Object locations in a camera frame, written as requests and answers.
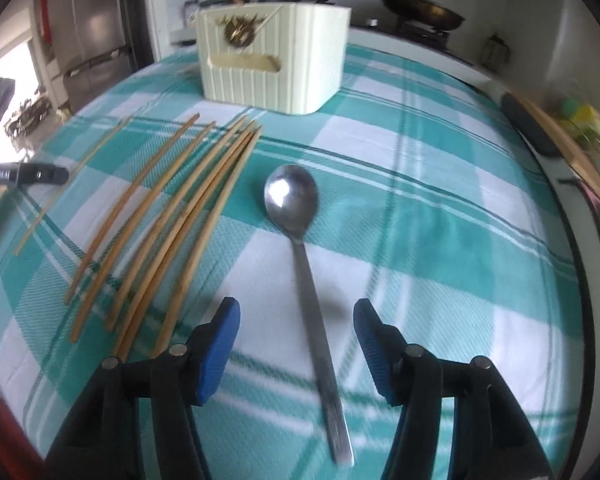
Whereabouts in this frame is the small dark lantern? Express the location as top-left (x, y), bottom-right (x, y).
top-left (482, 34), bottom-right (510, 68)

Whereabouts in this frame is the teal plaid tablecloth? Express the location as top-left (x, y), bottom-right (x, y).
top-left (0, 42), bottom-right (593, 480)

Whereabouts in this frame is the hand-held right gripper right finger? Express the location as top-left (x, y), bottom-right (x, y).
top-left (353, 298), bottom-right (556, 480)

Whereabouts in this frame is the wooden board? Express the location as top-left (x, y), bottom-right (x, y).
top-left (517, 95), bottom-right (600, 221)

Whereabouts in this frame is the metal clutter by window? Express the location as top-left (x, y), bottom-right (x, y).
top-left (4, 94), bottom-right (65, 137)

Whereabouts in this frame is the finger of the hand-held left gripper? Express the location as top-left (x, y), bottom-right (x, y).
top-left (18, 162), bottom-right (70, 187)

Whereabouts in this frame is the black oval pad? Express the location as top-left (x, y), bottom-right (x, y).
top-left (501, 92), bottom-right (561, 158)

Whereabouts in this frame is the row of wooden chopsticks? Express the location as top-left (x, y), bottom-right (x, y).
top-left (64, 114), bottom-right (264, 361)

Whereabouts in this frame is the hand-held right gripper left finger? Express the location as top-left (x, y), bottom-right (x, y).
top-left (42, 297), bottom-right (241, 480)

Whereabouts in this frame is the yellow green object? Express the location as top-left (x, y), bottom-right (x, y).
top-left (555, 97), bottom-right (600, 151)

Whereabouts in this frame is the black gas stove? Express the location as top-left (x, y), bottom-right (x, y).
top-left (352, 17), bottom-right (473, 66)

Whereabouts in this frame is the metal spoon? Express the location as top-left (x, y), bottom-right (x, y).
top-left (263, 164), bottom-right (355, 466)

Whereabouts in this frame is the white ribbed storage box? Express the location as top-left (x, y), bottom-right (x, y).
top-left (196, 2), bottom-right (353, 116)

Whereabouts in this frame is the thin pale chopstick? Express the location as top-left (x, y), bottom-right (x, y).
top-left (14, 116), bottom-right (133, 257)

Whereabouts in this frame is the stainless steel refrigerator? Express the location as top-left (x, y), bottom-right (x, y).
top-left (32, 0), bottom-right (137, 111)

